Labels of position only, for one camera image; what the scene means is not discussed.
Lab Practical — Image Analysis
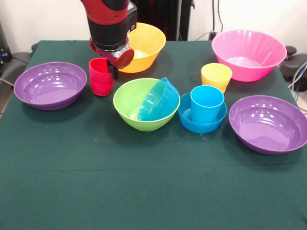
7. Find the red cup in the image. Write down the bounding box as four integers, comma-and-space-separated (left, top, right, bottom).
88, 57, 115, 96

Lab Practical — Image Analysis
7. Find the purple bowl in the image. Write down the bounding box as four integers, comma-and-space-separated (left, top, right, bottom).
13, 61, 88, 112
229, 95, 307, 156

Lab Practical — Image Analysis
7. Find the blue bowl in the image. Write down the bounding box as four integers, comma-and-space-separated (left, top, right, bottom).
177, 92, 228, 134
138, 77, 180, 122

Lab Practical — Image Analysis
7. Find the black wall cable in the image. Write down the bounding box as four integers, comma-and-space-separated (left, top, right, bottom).
217, 0, 225, 33

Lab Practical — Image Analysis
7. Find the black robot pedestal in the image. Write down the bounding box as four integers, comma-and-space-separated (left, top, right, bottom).
136, 0, 195, 41

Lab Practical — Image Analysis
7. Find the green bowl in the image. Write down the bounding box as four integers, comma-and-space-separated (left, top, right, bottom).
113, 78, 181, 132

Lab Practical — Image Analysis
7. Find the black computer tower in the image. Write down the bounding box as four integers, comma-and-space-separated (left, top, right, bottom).
0, 21, 12, 70

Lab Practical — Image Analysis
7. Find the blue cup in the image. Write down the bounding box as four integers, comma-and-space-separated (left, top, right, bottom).
190, 85, 225, 124

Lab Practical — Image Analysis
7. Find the pink bowl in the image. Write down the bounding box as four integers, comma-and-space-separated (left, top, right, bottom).
212, 29, 287, 83

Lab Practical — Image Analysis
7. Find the black knobbed device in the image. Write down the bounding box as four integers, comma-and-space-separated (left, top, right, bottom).
280, 46, 307, 81

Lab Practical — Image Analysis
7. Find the dark green tablecloth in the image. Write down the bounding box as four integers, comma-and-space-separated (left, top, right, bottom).
0, 40, 307, 230

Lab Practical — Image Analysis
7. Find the orange cup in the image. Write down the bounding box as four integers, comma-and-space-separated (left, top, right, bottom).
201, 63, 233, 94

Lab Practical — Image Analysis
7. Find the grey cable bundle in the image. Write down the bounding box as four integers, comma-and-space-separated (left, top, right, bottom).
287, 61, 307, 113

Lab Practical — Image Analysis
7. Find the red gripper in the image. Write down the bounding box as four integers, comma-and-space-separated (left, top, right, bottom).
89, 37, 135, 81

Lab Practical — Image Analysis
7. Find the orange bowl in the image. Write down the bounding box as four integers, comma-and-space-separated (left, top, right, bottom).
118, 23, 166, 73

